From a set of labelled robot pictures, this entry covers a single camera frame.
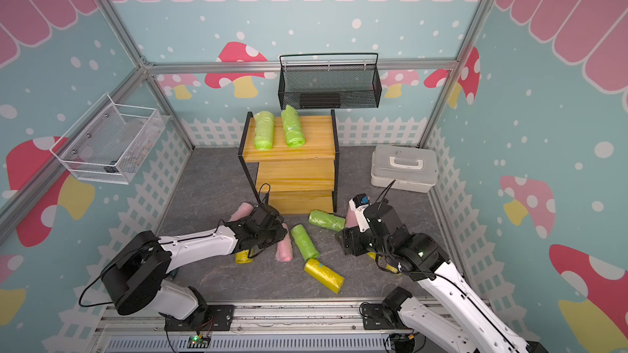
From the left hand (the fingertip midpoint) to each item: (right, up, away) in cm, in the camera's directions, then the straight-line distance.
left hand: (285, 236), depth 89 cm
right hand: (+21, +6, -19) cm, 29 cm away
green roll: (+7, -1, -2) cm, 8 cm away
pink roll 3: (+24, +6, +3) cm, 25 cm away
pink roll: (-17, +9, +7) cm, 20 cm away
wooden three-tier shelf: (+3, +21, -1) cm, 21 cm away
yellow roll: (-14, -6, -5) cm, 16 cm away
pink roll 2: (0, -3, -6) cm, 7 cm away
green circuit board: (-24, -27, -16) cm, 40 cm away
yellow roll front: (+14, -10, -10) cm, 20 cm away
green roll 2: (+16, +5, +3) cm, 17 cm away
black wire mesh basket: (+10, +60, +8) cm, 61 cm away
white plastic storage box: (+50, +25, +8) cm, 57 cm away
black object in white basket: (-46, +25, -20) cm, 56 cm away
